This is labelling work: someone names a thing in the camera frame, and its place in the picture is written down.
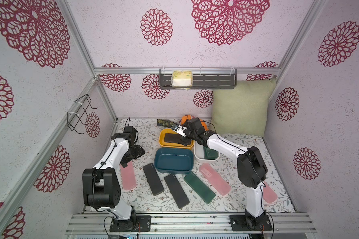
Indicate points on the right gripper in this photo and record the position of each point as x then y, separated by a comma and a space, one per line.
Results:
187, 131

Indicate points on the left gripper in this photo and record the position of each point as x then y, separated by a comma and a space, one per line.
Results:
139, 151

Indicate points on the black pencil case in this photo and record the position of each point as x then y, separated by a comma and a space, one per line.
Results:
173, 138
153, 179
176, 191

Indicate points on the pink pencil case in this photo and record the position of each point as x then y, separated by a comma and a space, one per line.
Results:
215, 179
128, 176
269, 195

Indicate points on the green pencil case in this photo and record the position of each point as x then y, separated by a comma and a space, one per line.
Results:
199, 187
210, 154

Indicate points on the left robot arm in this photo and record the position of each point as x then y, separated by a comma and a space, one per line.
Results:
101, 187

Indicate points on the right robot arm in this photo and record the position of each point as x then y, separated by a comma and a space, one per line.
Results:
251, 168

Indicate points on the white storage box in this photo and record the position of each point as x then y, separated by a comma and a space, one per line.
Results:
198, 154

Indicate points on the teal storage box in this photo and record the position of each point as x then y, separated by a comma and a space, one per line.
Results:
174, 160

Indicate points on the green pencil case front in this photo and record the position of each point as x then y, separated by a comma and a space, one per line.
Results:
199, 187

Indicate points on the orange fish plush toy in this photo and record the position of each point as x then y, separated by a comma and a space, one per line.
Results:
189, 117

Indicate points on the floral dark fabric pouch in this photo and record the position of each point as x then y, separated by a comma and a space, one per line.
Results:
166, 123

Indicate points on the floral table mat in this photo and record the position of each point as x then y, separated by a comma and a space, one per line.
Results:
143, 200

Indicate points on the yellow sponge in bag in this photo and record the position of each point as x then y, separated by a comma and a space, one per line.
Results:
182, 79

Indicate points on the green cushion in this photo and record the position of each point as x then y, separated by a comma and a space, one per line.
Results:
242, 110

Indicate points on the grey wall shelf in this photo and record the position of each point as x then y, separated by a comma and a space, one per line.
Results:
202, 81

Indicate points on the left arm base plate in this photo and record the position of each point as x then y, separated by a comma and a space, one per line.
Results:
134, 224

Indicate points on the black wire wall rack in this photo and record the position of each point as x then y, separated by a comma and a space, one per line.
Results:
74, 118

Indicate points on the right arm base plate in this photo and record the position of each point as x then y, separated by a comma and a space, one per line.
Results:
247, 222

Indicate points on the aluminium front rail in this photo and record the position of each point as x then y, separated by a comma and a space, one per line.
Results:
190, 223

